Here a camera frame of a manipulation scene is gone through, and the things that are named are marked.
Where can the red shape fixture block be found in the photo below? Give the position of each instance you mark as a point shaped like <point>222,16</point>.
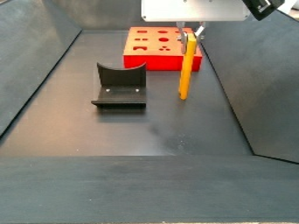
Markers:
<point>153,46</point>

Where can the yellow square-circle peg object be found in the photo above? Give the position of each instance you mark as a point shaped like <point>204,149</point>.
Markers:
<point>188,66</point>

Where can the black curved regrasp stand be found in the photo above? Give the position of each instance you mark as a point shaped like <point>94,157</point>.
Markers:
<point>122,87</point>

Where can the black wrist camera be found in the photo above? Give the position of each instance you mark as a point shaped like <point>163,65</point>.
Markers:
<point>262,8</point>

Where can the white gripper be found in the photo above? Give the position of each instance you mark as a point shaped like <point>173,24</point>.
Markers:
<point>193,11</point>

